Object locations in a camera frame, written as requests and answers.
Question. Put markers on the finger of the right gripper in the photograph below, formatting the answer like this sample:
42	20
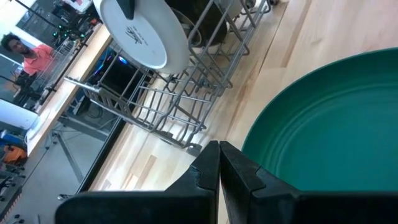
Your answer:
127	7

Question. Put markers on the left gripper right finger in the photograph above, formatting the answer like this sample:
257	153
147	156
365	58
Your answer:
311	208

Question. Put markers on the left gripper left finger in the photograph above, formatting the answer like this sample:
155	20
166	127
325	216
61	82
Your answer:
140	208

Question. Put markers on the beige round plate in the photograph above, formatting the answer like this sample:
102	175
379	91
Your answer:
149	40

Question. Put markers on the large green plate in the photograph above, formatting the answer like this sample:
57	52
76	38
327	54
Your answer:
335	124

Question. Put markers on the light blue plate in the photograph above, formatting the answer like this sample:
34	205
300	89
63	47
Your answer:
234	6

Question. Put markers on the equipment with green lights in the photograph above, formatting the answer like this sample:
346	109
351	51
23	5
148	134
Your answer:
68	29

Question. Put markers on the black computer tower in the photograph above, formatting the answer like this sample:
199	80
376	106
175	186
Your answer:
116	73

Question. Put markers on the long wooden table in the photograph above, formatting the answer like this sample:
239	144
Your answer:
74	77

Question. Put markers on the person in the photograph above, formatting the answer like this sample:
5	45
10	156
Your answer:
34	57

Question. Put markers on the orange object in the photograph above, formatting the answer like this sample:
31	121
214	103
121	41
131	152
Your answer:
14	154

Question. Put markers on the white rounded object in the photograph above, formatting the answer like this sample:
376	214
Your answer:
15	115

